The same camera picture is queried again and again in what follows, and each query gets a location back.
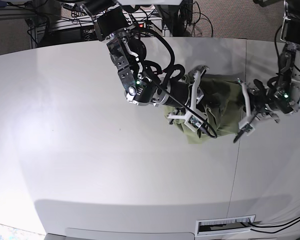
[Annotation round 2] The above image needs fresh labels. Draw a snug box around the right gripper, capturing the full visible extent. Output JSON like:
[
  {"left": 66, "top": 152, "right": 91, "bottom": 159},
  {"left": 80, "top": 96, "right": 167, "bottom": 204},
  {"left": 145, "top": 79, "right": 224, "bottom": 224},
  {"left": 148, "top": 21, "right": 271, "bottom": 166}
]
[{"left": 163, "top": 81, "right": 190, "bottom": 108}]

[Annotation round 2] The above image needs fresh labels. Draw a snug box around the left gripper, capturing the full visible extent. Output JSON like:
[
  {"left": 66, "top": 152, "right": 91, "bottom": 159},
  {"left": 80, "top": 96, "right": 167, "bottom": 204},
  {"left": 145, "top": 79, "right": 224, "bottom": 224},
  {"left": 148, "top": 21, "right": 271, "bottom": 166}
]
[{"left": 248, "top": 88, "right": 273, "bottom": 112}]

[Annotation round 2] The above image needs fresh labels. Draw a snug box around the green T-shirt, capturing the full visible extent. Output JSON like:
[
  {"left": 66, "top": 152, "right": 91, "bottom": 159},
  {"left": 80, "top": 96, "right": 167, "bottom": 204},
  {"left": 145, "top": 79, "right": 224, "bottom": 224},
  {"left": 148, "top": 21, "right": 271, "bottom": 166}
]
[{"left": 164, "top": 72, "right": 248, "bottom": 145}]

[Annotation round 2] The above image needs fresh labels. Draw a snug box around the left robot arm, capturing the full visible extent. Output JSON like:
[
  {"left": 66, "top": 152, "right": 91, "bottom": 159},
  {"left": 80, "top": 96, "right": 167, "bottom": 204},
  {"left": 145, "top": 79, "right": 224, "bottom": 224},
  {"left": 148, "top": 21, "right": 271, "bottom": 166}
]
[{"left": 250, "top": 0, "right": 300, "bottom": 116}]

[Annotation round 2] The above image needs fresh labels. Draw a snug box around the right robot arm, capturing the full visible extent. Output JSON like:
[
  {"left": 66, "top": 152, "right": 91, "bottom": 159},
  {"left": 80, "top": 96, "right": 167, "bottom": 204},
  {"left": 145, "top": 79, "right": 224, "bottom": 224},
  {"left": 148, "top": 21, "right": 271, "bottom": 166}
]
[{"left": 80, "top": 0, "right": 190, "bottom": 108}]

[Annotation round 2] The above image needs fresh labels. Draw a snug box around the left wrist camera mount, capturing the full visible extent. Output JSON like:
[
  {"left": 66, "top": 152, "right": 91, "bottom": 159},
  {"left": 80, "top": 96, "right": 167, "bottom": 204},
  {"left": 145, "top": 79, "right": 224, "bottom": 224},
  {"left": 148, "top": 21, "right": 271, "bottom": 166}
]
[{"left": 238, "top": 79, "right": 280, "bottom": 135}]

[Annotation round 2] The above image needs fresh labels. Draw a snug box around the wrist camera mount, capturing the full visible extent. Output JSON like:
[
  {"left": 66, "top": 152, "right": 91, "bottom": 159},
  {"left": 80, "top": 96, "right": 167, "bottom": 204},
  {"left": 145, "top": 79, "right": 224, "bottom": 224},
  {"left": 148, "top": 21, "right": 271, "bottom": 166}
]
[
  {"left": 167, "top": 65, "right": 212, "bottom": 135},
  {"left": 238, "top": 79, "right": 280, "bottom": 135}
]

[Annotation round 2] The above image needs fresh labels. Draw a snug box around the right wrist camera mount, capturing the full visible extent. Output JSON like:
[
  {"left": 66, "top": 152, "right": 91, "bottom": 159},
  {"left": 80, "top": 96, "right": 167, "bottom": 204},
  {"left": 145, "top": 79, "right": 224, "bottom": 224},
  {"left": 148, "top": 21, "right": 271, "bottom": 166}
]
[{"left": 167, "top": 65, "right": 212, "bottom": 135}]

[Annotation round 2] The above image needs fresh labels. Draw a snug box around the black camera cable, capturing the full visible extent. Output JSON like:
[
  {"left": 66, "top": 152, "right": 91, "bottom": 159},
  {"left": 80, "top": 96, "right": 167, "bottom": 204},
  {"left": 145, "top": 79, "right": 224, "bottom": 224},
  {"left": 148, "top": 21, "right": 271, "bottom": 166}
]
[
  {"left": 233, "top": 104, "right": 268, "bottom": 144},
  {"left": 144, "top": 72, "right": 218, "bottom": 139}
]

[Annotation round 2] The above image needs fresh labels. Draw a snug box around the table cable grommet slot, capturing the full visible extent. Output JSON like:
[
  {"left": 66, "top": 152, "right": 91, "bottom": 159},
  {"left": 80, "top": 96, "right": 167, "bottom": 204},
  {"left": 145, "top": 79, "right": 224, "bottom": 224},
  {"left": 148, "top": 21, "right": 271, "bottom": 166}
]
[{"left": 194, "top": 215, "right": 256, "bottom": 237}]

